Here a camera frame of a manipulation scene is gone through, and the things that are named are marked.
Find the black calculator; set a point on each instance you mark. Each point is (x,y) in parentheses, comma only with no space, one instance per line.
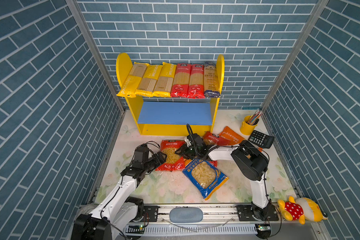
(261,140)

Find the orange pasta bag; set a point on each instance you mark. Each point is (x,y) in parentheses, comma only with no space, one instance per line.
(231,137)

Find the red fusilli bag left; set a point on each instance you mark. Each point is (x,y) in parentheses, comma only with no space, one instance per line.
(174,162)

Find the yellow pen cup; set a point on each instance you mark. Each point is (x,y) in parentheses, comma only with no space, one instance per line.
(247,129)

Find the blue macaroni bag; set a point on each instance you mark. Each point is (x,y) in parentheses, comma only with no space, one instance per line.
(205,177)

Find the grey oval pad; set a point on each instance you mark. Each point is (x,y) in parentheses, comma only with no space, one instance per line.
(186,215)

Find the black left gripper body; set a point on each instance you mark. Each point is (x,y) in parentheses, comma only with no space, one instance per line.
(153,162)

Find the red spaghetti bag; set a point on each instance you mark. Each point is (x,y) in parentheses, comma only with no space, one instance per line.
(196,84)
(181,81)

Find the yellow plush toy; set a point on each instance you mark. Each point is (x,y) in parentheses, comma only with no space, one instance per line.
(301,210)

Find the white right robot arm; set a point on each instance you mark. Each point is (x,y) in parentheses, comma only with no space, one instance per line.
(253,164)

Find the yellow spaghetti bag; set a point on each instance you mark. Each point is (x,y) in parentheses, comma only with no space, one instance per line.
(165,81)
(149,81)
(133,80)

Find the blue Moli spaghetti bag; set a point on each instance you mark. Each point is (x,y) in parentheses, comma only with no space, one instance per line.
(211,81)

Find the red fusilli bag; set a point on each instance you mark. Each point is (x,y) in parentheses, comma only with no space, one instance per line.
(174,162)
(213,140)

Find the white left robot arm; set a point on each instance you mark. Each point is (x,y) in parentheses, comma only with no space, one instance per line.
(107,220)

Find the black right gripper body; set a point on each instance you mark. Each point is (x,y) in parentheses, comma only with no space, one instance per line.
(189,152)

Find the coloured pens in cup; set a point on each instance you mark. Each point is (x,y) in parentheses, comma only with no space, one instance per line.
(252,120)

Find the red fusilli bag right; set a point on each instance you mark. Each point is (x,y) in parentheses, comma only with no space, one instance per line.
(213,140)

